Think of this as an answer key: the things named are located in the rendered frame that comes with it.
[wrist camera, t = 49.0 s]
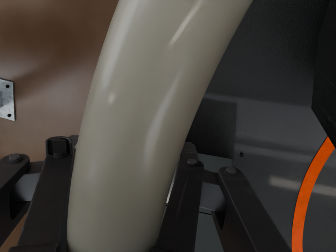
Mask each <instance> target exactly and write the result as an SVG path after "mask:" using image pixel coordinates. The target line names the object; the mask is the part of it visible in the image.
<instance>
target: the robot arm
mask: <svg viewBox="0 0 336 252"><path fill-rule="evenodd" d="M78 140H79V135H71V136H70V137H66V136H55V137H51V138H49V139H47V140H46V141H45V146H46V158H45V160H44V161H36V162H30V157H29V156H28V155H25V154H18V153H15V154H11V155H8V156H5V157H4V158H2V159H1V160H0V248H1V247H2V245H3V244H4V243H5V241H6V240H7V239H8V237H9V236H10V235H11V233H12V232H13V231H14V229H15V228H16V227H17V225H18V224H19V223H20V221H21V220H22V219H23V217H24V216H25V214H26V213H27V212H28V213H27V216H26V219H25V222H24V225H23V228H22V231H21V234H20V237H19V240H18V243H17V246H14V247H11V248H10V249H9V251H8V252H67V225H68V211H69V200H70V191H71V182H72V175H73V168H74V162H75V155H76V150H77V145H78ZM166 203H167V204H168V205H167V209H166V212H165V215H164V219H163V222H162V226H161V229H160V234H159V238H158V240H157V243H156V247H155V248H153V249H152V252H195V246H196V237H197V228H198V219H199V210H200V208H204V209H208V210H211V215H212V218H213V221H214V224H215V227H216V230H217V233H218V236H219V238H220V241H221V244H222V247H223V250H224V252H292V251H291V249H290V247H289V246H288V244H287V243H286V241H285V239H284V238H283V236H282V234H281V233H280V231H279V230H278V228H277V226H276V225H275V223H274V222H273V220H272V218H271V217H270V215H269V214H268V212H267V210H266V209H265V207H264V205H263V204H262V202H261V201H260V199H259V197H258V196H257V194H256V193H255V191H254V189H253V188H252V186H251V185H250V183H249V181H248V180H247V178H246V176H245V175H244V173H243V172H242V171H241V170H239V169H237V168H235V167H232V166H231V167H229V166H225V167H221V168H220V169H219V170H218V173H216V172H212V171H208V170H206V169H204V164H203V163H202V162H201V161H199V157H198V154H197V150H196V146H195V145H193V144H192V143H191V142H185V144H184V146H183V149H182V152H181V155H180V158H179V161H178V164H177V167H176V170H175V173H174V176H173V180H172V183H171V187H170V190H169V194H168V198H167V202H166Z"/></svg>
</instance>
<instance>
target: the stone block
mask: <svg viewBox="0 0 336 252"><path fill-rule="evenodd" d="M311 109H312V111H313V112H314V114H315V116H316V117H317V119H318V121H319V122H320V124H321V126H322V127H323V129H324V131H325V132H326V134H327V136H328V137H329V139H330V141H331V142H332V144H333V146H334V147H335V149H336V0H330V1H329V4H328V8H327V11H326V14H325V17H324V20H323V23H322V26H321V29H320V32H319V35H318V45H317V55H316V65H315V75H314V85H313V95H312V105H311Z"/></svg>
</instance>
